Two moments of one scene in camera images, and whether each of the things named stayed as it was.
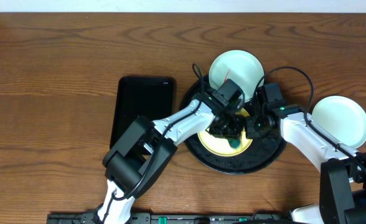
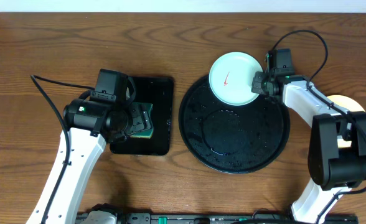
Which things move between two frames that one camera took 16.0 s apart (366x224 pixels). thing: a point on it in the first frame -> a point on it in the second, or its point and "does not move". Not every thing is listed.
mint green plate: [241, 67] does not move
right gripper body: [255, 129] -> [260, 84]
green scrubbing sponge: [234, 143] -> [147, 133]
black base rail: [175, 218] does not move
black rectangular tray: [150, 98] does not move
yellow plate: [220, 147] -> [349, 104]
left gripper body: [225, 129] -> [140, 120]
